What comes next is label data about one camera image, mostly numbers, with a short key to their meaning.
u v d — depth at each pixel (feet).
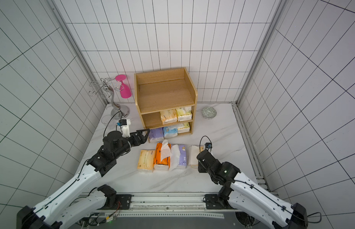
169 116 2.73
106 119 3.36
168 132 3.10
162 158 2.65
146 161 2.71
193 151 2.83
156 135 3.02
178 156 2.71
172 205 2.39
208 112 3.61
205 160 1.84
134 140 2.12
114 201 2.25
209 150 2.19
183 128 3.11
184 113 2.74
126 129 2.17
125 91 3.37
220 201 2.11
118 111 3.64
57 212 1.35
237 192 2.02
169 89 2.77
